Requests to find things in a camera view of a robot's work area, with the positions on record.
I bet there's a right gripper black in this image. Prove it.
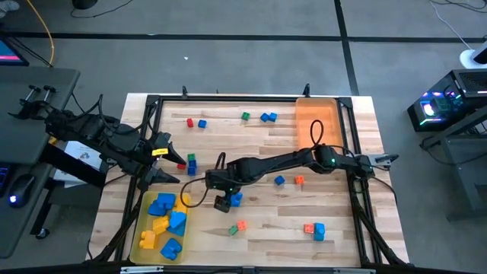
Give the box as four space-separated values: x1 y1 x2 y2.
205 167 244 214

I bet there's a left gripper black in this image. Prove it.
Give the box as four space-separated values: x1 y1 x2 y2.
132 132 187 185

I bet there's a large yellow building block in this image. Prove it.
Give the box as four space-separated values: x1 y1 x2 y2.
138 230 158 250
152 215 170 235
174 196 189 214

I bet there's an orange translucent plastic bin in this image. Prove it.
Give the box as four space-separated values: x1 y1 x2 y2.
294 97 342 154

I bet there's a white printed paper sheet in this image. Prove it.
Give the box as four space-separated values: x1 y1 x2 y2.
53 139 108 188

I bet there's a yellow translucent plastic bin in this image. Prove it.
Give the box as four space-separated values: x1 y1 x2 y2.
129 192 192 266

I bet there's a black desk leg with caster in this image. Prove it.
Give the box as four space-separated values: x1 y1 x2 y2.
29 142 108 241

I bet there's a dark grey side desk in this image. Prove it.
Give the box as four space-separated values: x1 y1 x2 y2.
0 67 81 260

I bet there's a black computer mouse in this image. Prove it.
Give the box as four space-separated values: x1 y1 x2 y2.
7 174 37 209

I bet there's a backlit computer keyboard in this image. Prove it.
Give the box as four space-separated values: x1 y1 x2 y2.
0 164 11 196

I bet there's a black stand with round base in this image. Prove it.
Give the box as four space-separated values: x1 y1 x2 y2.
71 0 99 11

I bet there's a monitor with pink stripe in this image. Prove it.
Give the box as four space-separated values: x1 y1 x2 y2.
0 36 30 68

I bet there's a person's shoe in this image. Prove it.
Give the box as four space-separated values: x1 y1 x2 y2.
0 0 20 18

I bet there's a grey metal stand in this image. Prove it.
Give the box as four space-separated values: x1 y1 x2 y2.
418 102 487 222

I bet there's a black computer with coloured lights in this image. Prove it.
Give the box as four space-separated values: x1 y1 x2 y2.
406 68 487 133

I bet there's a white round device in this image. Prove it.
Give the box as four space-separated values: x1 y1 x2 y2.
458 39 487 70

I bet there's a black metal table frame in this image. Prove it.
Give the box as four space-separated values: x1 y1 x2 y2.
88 82 410 274

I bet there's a silver metal bracket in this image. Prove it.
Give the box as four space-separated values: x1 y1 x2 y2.
119 266 164 274
333 267 377 274

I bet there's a black double clamp mount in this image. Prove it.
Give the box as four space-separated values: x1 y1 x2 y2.
8 84 59 122

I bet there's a black floor cable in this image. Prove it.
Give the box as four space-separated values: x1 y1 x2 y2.
69 0 135 19

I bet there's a yellow cable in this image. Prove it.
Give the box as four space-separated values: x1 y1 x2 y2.
24 0 56 68

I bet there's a white floor cable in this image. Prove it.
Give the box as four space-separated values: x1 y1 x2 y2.
428 0 475 51

